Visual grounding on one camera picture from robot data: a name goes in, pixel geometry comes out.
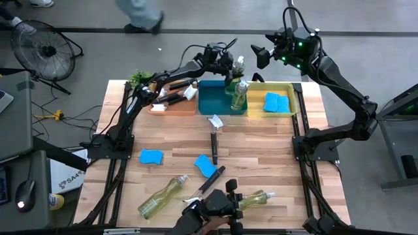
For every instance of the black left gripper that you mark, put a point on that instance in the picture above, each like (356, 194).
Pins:
(225, 63)

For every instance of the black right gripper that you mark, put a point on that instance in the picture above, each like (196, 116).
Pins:
(280, 47)

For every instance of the blue cellulose sponge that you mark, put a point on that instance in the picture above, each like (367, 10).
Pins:
(204, 164)
(151, 156)
(284, 105)
(271, 102)

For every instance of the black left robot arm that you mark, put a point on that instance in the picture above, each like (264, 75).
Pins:
(130, 104)

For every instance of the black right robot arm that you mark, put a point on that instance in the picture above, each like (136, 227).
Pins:
(339, 85)

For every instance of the blue plastic bin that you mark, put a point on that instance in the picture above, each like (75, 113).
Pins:
(212, 101)

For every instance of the yellow plastic bin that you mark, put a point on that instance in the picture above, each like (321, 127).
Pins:
(256, 107)

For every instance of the orange plastic bin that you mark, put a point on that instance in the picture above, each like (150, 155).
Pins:
(183, 109)

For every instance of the small green potted plant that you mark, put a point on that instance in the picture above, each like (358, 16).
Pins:
(138, 78)

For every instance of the person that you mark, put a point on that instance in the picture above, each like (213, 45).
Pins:
(140, 14)

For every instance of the grey metal stand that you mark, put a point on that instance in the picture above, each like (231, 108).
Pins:
(392, 137)

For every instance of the black computer green lights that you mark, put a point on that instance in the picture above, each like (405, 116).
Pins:
(409, 109)

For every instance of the yellow power plug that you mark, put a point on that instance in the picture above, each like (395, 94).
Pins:
(58, 115)

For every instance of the black desk leg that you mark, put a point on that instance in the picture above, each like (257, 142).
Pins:
(62, 155)

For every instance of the small black box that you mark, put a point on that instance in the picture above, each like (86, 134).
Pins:
(409, 166)

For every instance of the black floor fan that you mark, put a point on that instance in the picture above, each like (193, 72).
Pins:
(44, 50)

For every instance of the white cardboard box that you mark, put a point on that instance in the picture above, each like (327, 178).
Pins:
(67, 178)

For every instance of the grey desk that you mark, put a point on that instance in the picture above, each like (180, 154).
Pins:
(36, 182)
(16, 130)

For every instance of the grey laptop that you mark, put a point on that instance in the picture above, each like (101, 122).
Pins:
(5, 101)

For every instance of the black computer mouse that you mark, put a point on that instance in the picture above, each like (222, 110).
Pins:
(25, 194)

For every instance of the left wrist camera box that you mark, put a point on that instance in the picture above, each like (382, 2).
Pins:
(212, 52)

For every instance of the black table frame rails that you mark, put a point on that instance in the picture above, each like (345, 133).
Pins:
(112, 182)
(308, 189)

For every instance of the black frame bar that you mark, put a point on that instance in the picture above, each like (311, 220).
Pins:
(147, 229)

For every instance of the silver metal bracket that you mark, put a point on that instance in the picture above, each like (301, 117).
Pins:
(121, 231)

